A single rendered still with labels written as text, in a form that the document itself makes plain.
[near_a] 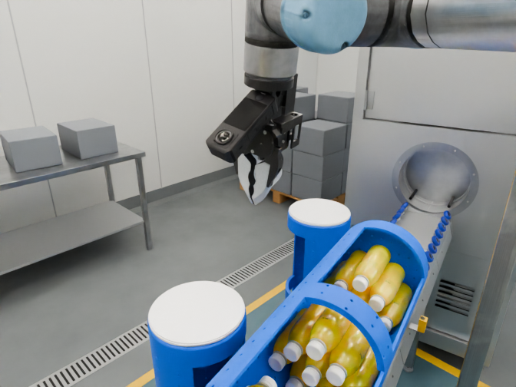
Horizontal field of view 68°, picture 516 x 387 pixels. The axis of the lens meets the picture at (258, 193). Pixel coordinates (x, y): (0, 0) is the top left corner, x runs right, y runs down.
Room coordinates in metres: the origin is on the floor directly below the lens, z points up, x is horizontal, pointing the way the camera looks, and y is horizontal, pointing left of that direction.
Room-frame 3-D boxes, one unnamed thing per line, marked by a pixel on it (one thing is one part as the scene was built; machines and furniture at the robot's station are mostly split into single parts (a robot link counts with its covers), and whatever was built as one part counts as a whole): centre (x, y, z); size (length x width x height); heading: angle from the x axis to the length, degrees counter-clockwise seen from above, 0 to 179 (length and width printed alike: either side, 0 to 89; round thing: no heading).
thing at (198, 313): (0.90, 0.18, 1.03); 0.28 x 0.28 x 0.01
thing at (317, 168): (4.28, -0.48, 0.59); 1.20 x 0.80 x 1.19; 46
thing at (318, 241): (1.57, -0.28, 0.59); 0.28 x 0.28 x 0.88
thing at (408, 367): (1.64, -0.86, 0.31); 0.06 x 0.06 x 0.63; 57
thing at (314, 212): (1.57, -0.28, 1.03); 0.28 x 0.28 x 0.01
